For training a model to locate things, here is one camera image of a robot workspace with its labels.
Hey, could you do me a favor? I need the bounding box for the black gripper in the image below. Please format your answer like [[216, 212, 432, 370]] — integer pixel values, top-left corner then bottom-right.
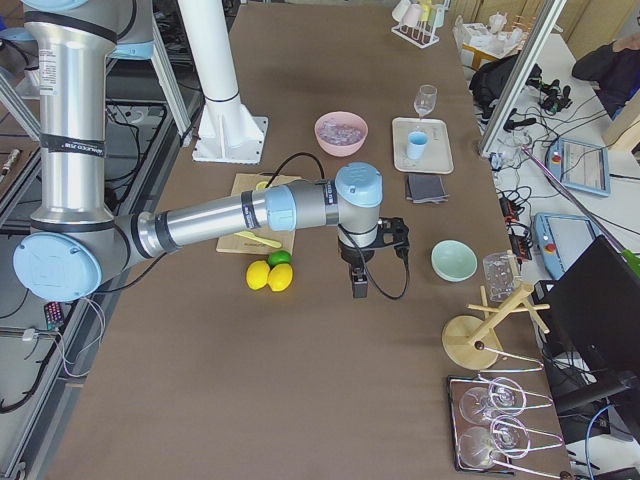
[[338, 217, 410, 299]]

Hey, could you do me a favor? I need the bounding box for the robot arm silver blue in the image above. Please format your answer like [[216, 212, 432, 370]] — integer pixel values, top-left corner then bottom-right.
[[13, 1, 409, 302]]

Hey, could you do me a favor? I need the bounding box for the clear ice cubes pile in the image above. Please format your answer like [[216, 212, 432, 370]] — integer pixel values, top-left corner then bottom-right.
[[318, 119, 364, 146]]

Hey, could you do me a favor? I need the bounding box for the light blue cup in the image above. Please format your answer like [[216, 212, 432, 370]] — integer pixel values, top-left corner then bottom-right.
[[406, 130, 429, 160]]

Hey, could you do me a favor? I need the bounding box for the pink cup in rack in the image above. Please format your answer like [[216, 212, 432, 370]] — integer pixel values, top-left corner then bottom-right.
[[392, 0, 422, 28]]

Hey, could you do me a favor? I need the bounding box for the yellow lemon right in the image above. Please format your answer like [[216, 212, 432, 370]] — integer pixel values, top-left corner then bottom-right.
[[267, 263, 293, 292]]

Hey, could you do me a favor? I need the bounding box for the yellow lemon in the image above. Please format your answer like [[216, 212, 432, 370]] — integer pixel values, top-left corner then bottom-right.
[[267, 263, 293, 292], [245, 260, 271, 290]]

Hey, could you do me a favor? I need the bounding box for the green lime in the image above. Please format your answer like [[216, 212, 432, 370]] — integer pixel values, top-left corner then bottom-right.
[[267, 250, 292, 267]]

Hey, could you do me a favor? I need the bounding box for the mint green bowl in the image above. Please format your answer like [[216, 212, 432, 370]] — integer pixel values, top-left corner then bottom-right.
[[431, 240, 478, 282]]

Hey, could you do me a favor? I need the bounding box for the yellow lemon left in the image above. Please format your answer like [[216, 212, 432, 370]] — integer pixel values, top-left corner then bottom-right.
[[245, 260, 271, 290]]

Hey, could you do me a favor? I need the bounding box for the grey folded cloth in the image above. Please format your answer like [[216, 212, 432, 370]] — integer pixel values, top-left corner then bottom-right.
[[405, 173, 448, 204]]

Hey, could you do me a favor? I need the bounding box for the wooden mug tree stand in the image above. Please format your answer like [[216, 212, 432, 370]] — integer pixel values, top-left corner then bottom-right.
[[441, 276, 550, 371]]

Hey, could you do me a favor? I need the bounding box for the cream serving tray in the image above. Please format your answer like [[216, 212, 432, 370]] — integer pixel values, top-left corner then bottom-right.
[[392, 117, 454, 175]]

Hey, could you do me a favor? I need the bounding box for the pink bowl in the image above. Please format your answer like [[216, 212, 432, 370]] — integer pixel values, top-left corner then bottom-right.
[[314, 111, 368, 157]]

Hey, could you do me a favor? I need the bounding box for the wooden cutting board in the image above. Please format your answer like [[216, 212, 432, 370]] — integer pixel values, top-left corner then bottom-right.
[[216, 173, 295, 255]]

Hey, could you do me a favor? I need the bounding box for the black tray with glasses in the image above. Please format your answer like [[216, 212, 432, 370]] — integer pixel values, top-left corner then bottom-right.
[[445, 374, 566, 472]]

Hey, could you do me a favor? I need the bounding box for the clear wine glass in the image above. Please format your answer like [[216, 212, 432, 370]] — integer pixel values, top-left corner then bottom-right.
[[413, 84, 438, 120]]

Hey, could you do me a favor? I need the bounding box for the upside-down wine glass upper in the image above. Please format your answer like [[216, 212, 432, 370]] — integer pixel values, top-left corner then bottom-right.
[[458, 377, 553, 425]]

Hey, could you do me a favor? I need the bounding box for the upside-down wine glass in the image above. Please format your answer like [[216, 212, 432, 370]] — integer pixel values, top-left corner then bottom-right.
[[457, 415, 564, 469], [458, 377, 553, 425]]

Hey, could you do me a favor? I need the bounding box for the blue teach pendant near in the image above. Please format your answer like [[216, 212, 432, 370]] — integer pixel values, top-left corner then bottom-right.
[[533, 212, 601, 280]]

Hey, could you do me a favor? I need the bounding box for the blue teach pendant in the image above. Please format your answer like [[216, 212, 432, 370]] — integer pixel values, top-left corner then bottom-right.
[[546, 137, 611, 197], [533, 212, 601, 280]]

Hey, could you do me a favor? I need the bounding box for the upside-down wine glass lower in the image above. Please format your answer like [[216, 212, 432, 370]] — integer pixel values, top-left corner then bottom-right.
[[457, 415, 564, 469]]

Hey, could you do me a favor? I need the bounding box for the black backpack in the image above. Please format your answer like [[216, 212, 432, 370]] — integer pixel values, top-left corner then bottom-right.
[[469, 54, 519, 124]]

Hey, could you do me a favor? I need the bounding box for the black monitor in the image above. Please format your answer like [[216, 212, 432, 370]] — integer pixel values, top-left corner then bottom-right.
[[533, 236, 639, 422]]

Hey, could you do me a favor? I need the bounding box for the blue teach pendant far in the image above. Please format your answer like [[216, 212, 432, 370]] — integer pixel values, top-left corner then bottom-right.
[[546, 137, 611, 197]]

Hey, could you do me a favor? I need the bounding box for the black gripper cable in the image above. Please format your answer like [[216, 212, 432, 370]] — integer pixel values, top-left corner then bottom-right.
[[264, 152, 411, 301]]

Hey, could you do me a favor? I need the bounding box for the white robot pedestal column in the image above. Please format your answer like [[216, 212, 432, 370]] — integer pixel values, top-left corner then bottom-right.
[[179, 0, 268, 165]]

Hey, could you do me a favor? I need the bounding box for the white wire cup rack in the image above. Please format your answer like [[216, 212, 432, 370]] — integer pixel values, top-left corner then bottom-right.
[[391, 0, 450, 49]]

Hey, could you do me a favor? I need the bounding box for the aluminium frame post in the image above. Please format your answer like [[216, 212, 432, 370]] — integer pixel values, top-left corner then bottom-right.
[[478, 0, 566, 158]]

